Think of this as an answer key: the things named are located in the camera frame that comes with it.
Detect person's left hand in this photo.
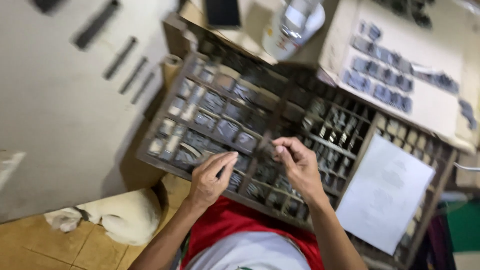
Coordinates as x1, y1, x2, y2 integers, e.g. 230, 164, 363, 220
186, 151, 239, 208

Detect person's right hand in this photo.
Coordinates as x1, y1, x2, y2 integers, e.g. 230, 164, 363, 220
272, 136, 324, 203

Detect wooden type case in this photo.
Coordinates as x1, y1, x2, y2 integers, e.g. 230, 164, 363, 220
136, 50, 460, 270

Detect heaps of grey metal type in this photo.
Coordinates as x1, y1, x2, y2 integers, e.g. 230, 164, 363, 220
148, 60, 361, 222

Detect person's red white shirt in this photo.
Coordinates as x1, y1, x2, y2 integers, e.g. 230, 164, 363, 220
180, 195, 325, 270

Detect brown cardboard roll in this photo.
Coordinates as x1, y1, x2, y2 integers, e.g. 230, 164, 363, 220
161, 54, 183, 89

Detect white paper sheet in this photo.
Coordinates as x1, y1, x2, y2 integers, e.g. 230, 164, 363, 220
335, 134, 436, 256

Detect rows of grey type blocks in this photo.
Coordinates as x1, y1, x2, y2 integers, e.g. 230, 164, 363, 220
343, 20, 479, 130

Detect white dog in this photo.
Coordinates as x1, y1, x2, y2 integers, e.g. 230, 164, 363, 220
44, 187, 163, 247

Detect clear plastic bottle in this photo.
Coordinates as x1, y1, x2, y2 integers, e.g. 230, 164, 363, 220
262, 0, 326, 61

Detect black phone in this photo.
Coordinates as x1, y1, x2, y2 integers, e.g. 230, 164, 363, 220
204, 0, 242, 30

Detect beige tray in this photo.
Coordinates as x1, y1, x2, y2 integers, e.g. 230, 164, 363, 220
319, 0, 480, 155

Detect white drawer cabinet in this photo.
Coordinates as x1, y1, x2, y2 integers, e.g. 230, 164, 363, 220
0, 0, 179, 224

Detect dark purple cloth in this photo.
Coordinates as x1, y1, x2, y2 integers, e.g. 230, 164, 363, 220
412, 214, 457, 270

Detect green mat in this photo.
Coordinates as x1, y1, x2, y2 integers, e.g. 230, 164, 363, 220
445, 200, 480, 253

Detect dark wooden frame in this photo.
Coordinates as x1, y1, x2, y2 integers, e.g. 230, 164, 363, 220
162, 12, 319, 81

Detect white cable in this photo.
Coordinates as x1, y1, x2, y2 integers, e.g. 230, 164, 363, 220
453, 162, 480, 173

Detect row of dark drawer handles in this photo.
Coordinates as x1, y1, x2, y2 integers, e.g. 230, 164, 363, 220
32, 0, 156, 106

